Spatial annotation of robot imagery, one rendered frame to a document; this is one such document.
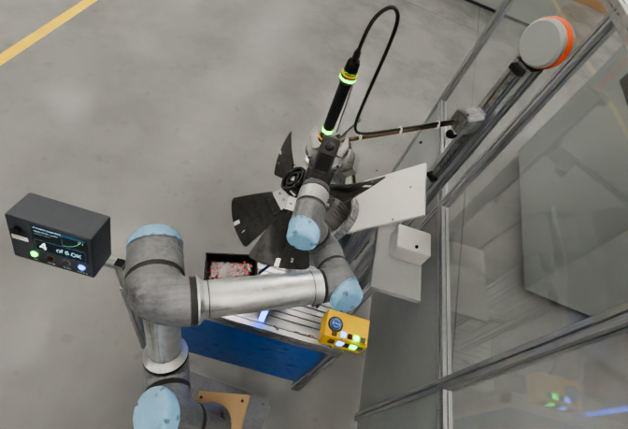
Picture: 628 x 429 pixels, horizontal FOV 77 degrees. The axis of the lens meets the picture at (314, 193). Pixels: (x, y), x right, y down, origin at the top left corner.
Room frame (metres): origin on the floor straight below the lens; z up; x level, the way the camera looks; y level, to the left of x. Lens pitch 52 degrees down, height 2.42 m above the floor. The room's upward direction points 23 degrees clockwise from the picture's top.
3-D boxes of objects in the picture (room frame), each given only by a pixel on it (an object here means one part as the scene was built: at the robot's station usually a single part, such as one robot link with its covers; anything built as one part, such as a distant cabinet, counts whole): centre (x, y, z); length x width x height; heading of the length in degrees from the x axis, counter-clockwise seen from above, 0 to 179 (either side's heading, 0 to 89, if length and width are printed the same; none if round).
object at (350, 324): (0.57, -0.30, 1.02); 0.16 x 0.10 x 0.11; 97
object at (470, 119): (1.31, -0.43, 1.55); 0.10 x 0.07 x 0.08; 132
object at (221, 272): (0.67, 0.19, 0.83); 0.19 x 0.14 x 0.04; 113
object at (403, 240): (1.15, -0.51, 0.91); 0.17 x 0.16 x 0.11; 97
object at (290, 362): (0.52, 0.09, 0.45); 0.82 x 0.01 x 0.66; 97
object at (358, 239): (1.06, -0.28, 0.57); 0.09 x 0.04 x 1.15; 7
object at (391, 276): (1.07, -0.49, 0.84); 0.36 x 0.24 x 0.03; 7
